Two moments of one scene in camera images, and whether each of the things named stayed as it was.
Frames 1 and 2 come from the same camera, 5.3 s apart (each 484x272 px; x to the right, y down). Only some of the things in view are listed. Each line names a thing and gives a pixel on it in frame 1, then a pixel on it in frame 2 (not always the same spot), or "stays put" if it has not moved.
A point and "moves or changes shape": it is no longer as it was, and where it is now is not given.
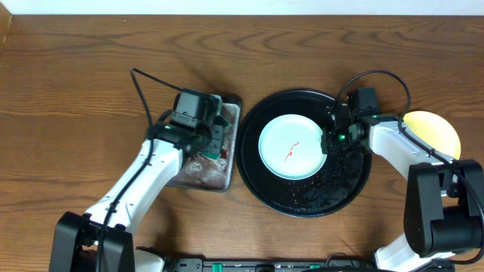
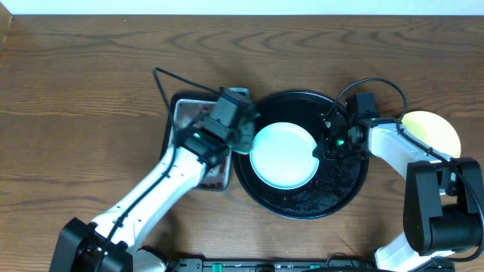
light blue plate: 290,147 moves or changes shape
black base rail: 185,264 stays put
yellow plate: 433,131 stays put
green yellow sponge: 215,149 moves or changes shape
